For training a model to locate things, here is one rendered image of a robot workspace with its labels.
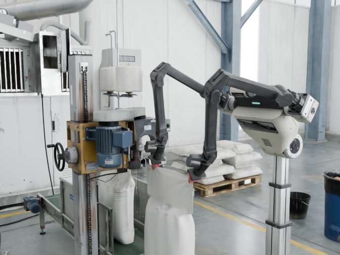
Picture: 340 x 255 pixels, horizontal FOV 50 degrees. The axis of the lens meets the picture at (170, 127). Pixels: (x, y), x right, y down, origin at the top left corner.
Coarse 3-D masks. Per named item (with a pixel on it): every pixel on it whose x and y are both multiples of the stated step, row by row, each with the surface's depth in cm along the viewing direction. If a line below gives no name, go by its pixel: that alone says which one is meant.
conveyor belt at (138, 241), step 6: (48, 198) 386; (54, 198) 386; (54, 204) 367; (60, 204) 366; (138, 234) 294; (114, 240) 282; (138, 240) 282; (114, 246) 272; (120, 246) 272; (126, 246) 272; (132, 246) 272; (138, 246) 272; (114, 252) 262; (120, 252) 262; (126, 252) 262; (132, 252) 262; (138, 252) 262
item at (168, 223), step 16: (160, 176) 228; (176, 176) 216; (160, 192) 230; (176, 192) 217; (192, 192) 207; (160, 208) 225; (176, 208) 218; (192, 208) 209; (160, 224) 222; (176, 224) 213; (192, 224) 216; (144, 240) 242; (160, 240) 222; (176, 240) 213; (192, 240) 217
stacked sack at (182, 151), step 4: (196, 144) 586; (200, 144) 582; (176, 148) 560; (180, 148) 554; (184, 148) 552; (188, 148) 549; (192, 148) 549; (196, 148) 550; (200, 148) 552; (172, 152) 558; (176, 152) 553; (180, 152) 545; (184, 152) 539; (188, 152) 537; (184, 156) 538
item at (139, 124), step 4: (136, 120) 243; (140, 120) 245; (144, 120) 247; (148, 120) 249; (136, 124) 244; (140, 124) 245; (144, 124) 247; (148, 124) 249; (152, 124) 251; (136, 128) 244; (140, 128) 246; (152, 128) 251; (136, 132) 244; (140, 132) 246; (144, 132) 248; (148, 132) 250; (152, 132) 252; (136, 136) 244; (152, 136) 253; (152, 140) 257; (152, 152) 258; (136, 156) 246
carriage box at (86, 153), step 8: (120, 120) 245; (72, 128) 232; (80, 128) 221; (80, 136) 222; (72, 144) 234; (80, 144) 222; (88, 144) 226; (80, 152) 223; (88, 152) 226; (96, 152) 230; (80, 160) 224; (88, 160) 227; (96, 160) 230; (128, 160) 243; (72, 168) 237; (80, 168) 225; (104, 168) 234; (112, 168) 237
